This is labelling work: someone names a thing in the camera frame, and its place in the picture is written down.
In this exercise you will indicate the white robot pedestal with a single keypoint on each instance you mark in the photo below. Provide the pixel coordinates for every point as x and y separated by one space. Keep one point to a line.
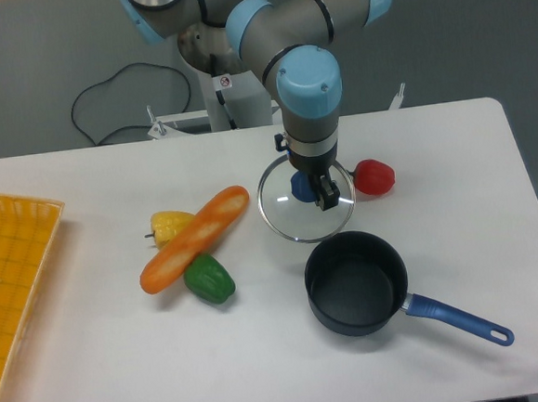
232 95

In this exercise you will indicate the green toy bell pepper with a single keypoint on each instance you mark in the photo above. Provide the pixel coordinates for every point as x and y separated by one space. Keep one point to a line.
209 280

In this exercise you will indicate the yellow toy bell pepper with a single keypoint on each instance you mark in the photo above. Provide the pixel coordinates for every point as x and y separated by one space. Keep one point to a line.
166 225

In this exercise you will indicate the black saucepan with blue handle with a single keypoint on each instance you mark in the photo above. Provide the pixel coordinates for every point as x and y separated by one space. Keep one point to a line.
356 282

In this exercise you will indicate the orange toy baguette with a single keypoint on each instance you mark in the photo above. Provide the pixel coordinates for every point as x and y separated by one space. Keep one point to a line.
202 231

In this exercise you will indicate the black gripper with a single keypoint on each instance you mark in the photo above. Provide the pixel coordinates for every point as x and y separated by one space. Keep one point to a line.
313 153

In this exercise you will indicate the white metal base frame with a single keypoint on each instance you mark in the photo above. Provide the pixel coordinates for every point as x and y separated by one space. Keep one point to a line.
197 122

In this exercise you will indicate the glass lid with blue knob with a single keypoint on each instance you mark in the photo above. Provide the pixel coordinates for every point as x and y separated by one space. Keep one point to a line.
287 207

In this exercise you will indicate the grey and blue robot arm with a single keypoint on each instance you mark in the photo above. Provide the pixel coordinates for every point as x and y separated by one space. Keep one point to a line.
285 47

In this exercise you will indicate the yellow plastic basket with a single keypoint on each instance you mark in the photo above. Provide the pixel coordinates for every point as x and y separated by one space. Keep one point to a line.
28 227

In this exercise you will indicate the red toy bell pepper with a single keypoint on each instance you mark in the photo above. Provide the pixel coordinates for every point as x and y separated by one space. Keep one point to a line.
373 178

